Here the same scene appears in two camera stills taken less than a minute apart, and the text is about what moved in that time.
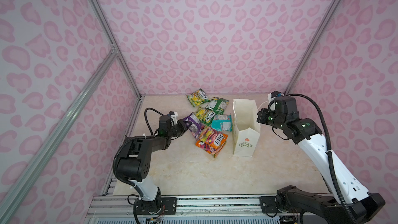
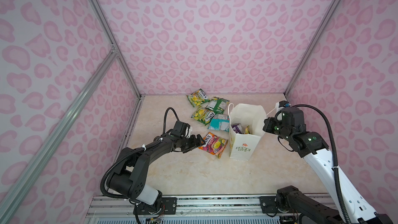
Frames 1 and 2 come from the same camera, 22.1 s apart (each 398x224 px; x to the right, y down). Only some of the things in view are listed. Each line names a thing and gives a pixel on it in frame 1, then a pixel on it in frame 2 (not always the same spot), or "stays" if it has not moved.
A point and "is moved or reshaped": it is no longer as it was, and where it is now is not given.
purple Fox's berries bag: (196, 128) -> (237, 127)
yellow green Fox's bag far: (198, 97) stays
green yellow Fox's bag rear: (205, 115) stays
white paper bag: (246, 127) is moved or reshaped
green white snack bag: (217, 105) stays
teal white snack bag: (222, 122) stays
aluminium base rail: (119, 209) stays
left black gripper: (181, 123) -> (194, 143)
